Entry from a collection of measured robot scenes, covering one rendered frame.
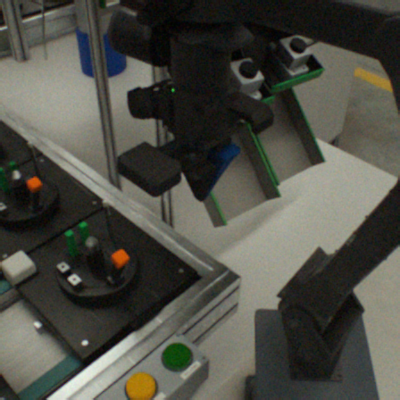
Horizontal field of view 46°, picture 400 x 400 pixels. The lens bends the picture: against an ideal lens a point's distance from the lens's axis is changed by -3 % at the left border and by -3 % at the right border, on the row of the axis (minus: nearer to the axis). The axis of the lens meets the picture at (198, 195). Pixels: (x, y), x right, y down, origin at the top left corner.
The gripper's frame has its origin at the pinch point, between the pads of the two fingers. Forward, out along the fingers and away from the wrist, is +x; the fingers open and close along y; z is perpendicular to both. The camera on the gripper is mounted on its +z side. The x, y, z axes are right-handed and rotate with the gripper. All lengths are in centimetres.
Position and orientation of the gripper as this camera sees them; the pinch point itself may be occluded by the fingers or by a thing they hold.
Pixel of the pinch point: (200, 176)
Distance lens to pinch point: 54.8
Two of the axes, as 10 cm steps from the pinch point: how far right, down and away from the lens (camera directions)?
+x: 0.0, 7.6, 6.5
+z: -7.1, -4.6, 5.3
